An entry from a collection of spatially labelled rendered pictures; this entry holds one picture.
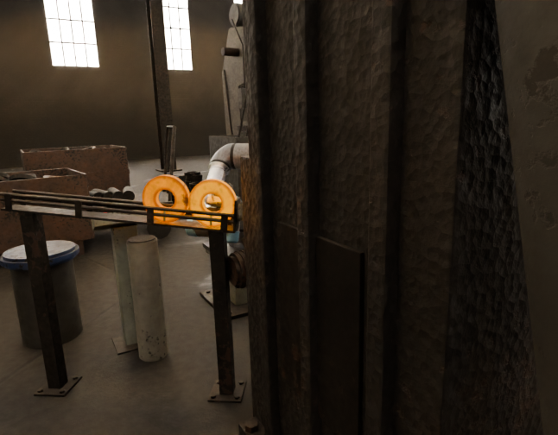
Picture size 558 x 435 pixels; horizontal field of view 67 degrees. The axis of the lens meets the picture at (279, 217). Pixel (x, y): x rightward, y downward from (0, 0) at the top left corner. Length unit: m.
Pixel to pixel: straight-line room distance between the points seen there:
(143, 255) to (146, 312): 0.24
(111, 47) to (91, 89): 1.31
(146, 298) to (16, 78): 11.59
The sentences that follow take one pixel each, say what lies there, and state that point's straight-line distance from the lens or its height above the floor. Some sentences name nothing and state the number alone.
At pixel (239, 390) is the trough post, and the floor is 0.01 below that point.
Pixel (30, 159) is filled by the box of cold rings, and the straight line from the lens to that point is 5.05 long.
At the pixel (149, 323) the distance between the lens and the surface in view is 1.86.
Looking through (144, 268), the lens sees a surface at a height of 0.41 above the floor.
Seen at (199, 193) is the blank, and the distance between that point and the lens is 1.41.
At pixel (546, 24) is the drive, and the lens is 0.54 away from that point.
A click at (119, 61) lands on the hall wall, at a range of 13.40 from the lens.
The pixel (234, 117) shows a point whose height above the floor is 1.06.
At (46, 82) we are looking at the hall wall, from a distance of 13.14.
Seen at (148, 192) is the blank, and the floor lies 0.75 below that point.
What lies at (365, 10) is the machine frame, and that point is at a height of 1.13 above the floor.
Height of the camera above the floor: 0.96
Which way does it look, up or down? 13 degrees down
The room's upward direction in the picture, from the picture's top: 2 degrees counter-clockwise
